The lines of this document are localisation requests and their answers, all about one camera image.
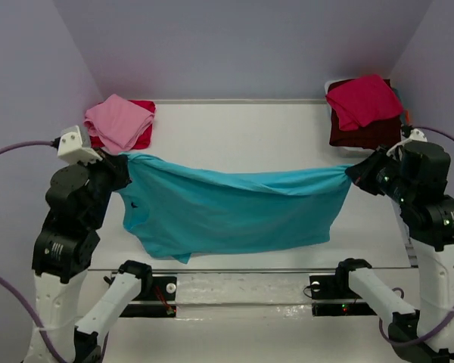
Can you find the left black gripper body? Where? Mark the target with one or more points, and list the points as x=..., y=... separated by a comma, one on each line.
x=114, y=171

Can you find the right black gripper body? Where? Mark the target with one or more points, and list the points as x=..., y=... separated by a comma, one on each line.
x=365, y=174

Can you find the turquoise t shirt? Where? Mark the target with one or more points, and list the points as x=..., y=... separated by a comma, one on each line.
x=176, y=211

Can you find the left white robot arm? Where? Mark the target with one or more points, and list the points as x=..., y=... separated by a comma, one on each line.
x=78, y=198

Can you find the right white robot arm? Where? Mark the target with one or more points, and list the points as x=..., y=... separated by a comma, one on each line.
x=413, y=174

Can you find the dark red t shirt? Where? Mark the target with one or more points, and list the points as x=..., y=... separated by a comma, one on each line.
x=378, y=134

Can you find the red folded t shirt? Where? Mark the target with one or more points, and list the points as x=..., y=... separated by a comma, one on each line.
x=142, y=132

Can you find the pink folded t shirt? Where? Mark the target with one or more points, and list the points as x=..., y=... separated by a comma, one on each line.
x=115, y=123

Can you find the magenta t shirt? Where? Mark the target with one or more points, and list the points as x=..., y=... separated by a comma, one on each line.
x=362, y=101

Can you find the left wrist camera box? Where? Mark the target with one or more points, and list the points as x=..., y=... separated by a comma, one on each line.
x=75, y=147

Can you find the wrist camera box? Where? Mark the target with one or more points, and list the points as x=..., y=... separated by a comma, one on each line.
x=408, y=134
x=75, y=147

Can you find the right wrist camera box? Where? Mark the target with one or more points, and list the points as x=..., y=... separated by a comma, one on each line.
x=408, y=134

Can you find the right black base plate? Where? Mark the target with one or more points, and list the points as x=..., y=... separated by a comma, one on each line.
x=328, y=300

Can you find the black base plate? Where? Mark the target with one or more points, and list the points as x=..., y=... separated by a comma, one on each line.
x=157, y=302
x=328, y=300

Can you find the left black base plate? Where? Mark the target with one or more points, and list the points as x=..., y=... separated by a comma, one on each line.
x=157, y=302

